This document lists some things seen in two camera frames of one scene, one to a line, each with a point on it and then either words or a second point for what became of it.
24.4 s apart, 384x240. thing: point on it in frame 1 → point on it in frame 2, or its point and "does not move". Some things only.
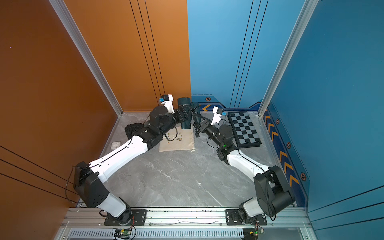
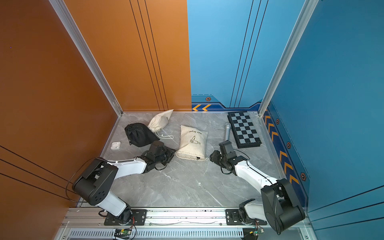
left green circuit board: [123, 233] does not move
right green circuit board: [250, 233] does not move
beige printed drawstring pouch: [178, 139] → [193, 143]
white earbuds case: [115, 145] does not move
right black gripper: [205, 126] → [215, 154]
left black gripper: [183, 115] → [171, 153]
